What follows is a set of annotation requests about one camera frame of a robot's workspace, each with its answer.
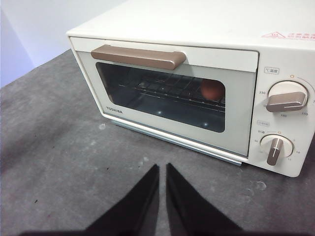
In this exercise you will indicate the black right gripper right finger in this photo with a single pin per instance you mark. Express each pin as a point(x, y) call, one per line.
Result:
point(189, 211)

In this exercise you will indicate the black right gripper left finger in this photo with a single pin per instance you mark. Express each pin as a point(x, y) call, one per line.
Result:
point(137, 211)

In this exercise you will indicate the brown egg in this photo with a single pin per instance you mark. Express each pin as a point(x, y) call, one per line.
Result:
point(212, 90)

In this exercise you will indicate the small cream timer knob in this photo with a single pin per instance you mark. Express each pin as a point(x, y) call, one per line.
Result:
point(276, 150)

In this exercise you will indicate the large cream temperature knob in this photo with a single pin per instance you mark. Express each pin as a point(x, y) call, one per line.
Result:
point(286, 98)

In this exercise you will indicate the cream Toshiba toaster oven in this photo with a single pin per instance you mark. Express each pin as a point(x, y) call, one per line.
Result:
point(197, 24)

